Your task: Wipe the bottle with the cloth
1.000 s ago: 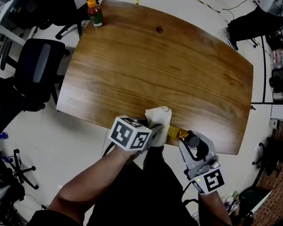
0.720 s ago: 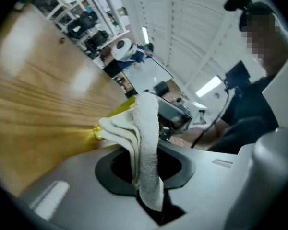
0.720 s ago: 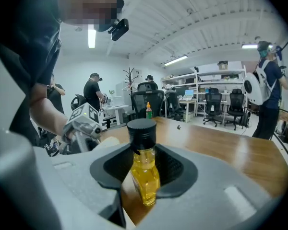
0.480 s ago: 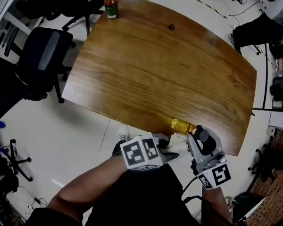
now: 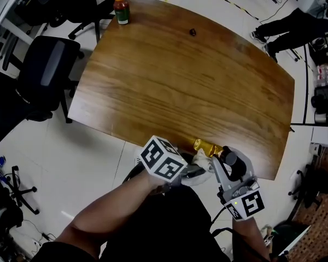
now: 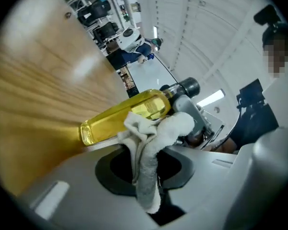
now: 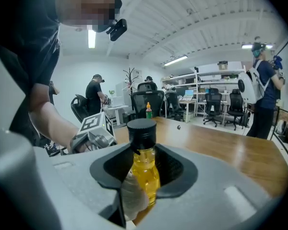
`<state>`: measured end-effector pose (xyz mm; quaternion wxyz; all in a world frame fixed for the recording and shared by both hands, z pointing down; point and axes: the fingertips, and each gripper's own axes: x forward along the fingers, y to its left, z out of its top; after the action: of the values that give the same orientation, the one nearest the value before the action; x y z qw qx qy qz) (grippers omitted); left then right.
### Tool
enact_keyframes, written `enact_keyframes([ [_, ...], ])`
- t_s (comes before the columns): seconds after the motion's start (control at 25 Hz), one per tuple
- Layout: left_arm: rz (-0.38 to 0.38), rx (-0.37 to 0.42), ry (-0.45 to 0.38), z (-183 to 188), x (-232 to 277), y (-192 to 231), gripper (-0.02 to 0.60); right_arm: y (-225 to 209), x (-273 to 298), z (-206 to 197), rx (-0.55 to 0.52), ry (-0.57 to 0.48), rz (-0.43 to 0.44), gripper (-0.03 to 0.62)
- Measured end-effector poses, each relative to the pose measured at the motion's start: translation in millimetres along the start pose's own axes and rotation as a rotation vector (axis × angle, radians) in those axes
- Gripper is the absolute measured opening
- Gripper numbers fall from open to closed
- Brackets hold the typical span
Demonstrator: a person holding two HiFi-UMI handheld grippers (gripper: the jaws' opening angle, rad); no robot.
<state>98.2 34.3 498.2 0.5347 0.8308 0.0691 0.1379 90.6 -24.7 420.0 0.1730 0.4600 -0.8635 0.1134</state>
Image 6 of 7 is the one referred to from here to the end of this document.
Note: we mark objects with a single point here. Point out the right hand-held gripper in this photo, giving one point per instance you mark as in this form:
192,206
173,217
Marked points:
211,126

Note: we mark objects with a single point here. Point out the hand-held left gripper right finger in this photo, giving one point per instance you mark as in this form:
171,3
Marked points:
180,169

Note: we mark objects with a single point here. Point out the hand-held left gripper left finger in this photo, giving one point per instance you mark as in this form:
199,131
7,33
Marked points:
105,169

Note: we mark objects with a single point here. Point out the white cloth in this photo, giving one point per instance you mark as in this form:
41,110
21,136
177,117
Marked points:
148,150

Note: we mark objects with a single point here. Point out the yellow liquid bottle black cap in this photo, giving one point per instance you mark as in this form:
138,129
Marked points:
124,114

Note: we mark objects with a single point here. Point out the long ceiling light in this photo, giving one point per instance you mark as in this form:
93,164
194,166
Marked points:
155,32
211,97

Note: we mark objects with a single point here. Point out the black chest-mounted device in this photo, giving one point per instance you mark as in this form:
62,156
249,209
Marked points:
250,95

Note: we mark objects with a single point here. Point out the person's torso in dark shirt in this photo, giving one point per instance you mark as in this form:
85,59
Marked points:
254,126

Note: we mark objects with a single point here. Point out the person's head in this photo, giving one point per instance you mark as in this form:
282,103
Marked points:
277,54

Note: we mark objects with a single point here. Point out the black head-worn camera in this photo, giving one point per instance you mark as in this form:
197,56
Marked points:
266,14

